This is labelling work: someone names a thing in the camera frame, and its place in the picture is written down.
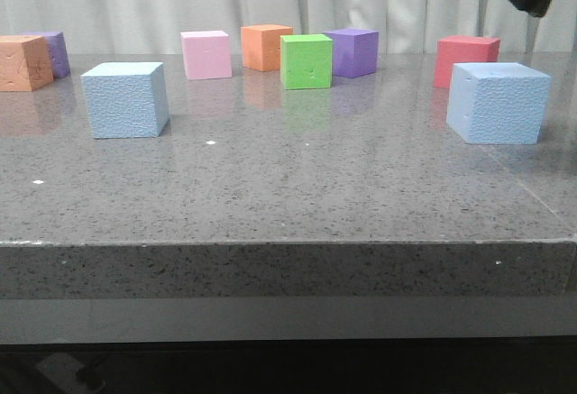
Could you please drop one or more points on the light blue dented foam cube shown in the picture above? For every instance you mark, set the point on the light blue dented foam cube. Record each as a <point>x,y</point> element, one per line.
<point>497,102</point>

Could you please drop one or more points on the red foam cube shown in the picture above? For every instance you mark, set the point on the red foam cube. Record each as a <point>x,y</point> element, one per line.
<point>461,49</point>

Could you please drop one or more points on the purple foam cube centre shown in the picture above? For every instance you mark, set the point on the purple foam cube centre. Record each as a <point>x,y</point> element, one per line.
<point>355,52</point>

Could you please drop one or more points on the purple foam cube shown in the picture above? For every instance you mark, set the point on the purple foam cube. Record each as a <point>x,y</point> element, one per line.
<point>59,57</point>
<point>355,52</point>

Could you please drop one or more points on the green foam cube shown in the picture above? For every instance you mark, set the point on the green foam cube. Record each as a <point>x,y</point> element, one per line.
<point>306,61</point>

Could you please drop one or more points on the smooth orange foam cube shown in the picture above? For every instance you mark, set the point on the smooth orange foam cube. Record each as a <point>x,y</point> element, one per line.
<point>261,45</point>

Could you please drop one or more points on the pink foam cube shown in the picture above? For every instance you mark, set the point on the pink foam cube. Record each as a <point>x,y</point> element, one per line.
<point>206,54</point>

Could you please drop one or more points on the white pleated curtain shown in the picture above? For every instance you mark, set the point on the white pleated curtain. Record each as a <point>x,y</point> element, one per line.
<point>154,26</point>

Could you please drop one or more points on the purple foam cube left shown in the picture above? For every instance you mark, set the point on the purple foam cube left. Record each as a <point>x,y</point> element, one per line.
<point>59,57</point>

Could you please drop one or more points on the dented orange foam cube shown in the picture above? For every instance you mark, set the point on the dented orange foam cube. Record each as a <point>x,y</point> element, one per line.
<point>25,63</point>

